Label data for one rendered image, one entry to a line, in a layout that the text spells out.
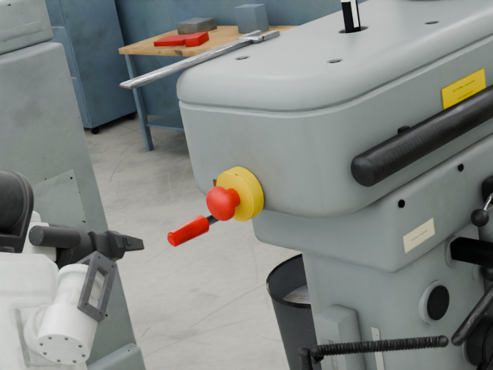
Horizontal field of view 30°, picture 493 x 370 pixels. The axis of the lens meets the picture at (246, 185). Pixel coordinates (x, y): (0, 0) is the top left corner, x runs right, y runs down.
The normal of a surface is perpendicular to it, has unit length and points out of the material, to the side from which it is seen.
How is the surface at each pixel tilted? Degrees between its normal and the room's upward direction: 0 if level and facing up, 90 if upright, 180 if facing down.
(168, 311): 0
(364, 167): 90
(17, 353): 58
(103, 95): 90
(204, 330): 0
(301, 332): 94
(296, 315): 94
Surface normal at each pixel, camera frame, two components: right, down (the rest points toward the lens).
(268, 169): -0.70, 0.35
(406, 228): 0.69, 0.12
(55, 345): -0.11, 0.72
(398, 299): -0.11, 0.35
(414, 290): 0.28, 0.27
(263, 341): -0.18, -0.93
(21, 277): 0.64, -0.48
